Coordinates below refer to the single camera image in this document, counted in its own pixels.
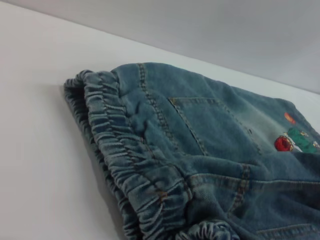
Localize blue denim shorts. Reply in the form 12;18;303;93
63;62;320;240

